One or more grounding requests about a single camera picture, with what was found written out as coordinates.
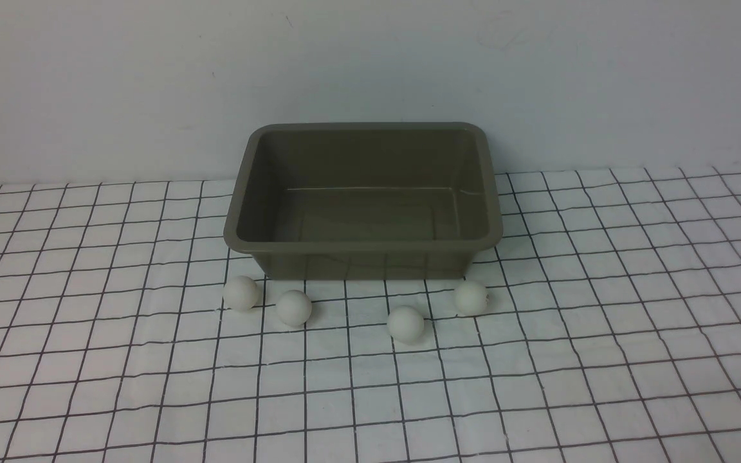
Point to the olive green plastic bin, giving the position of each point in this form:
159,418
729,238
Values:
365,201

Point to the white ball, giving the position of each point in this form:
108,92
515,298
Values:
240,293
471,298
405,325
294,308

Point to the white black grid tablecloth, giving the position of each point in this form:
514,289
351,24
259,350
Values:
613,333

